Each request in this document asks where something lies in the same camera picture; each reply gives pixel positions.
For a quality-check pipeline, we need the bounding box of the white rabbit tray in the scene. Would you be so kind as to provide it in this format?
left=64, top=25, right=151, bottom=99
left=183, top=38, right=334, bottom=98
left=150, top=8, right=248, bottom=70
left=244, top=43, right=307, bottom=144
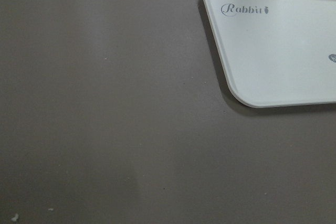
left=203, top=0, right=335, bottom=108

